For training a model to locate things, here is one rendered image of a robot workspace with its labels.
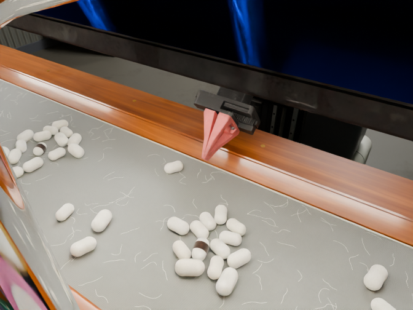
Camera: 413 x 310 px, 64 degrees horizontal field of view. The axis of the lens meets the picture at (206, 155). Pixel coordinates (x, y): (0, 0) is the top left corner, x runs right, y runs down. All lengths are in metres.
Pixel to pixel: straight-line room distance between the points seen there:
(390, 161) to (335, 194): 1.50
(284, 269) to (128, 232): 0.22
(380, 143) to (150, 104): 1.64
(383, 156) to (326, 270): 1.61
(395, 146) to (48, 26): 2.04
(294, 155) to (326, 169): 0.06
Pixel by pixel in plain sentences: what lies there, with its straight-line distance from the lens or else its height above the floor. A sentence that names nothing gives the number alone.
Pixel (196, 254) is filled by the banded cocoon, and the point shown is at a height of 0.76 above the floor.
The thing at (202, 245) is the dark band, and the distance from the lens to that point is 0.45.
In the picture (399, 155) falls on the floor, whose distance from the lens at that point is 2.10.
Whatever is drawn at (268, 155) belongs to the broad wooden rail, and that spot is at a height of 0.77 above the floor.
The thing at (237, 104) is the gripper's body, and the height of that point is 0.87.
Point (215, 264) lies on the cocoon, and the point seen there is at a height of 0.76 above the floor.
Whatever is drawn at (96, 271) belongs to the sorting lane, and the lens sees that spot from 0.48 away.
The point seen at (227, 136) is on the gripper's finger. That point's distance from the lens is 0.55.
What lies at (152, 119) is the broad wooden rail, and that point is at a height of 0.77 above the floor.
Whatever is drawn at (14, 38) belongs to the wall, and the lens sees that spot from 3.46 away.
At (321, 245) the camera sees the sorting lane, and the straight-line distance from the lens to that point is 0.50.
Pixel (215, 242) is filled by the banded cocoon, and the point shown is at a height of 0.76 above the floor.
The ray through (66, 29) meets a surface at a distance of 0.26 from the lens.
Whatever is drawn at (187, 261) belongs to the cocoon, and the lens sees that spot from 0.44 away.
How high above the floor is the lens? 1.12
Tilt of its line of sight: 38 degrees down
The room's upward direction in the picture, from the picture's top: straight up
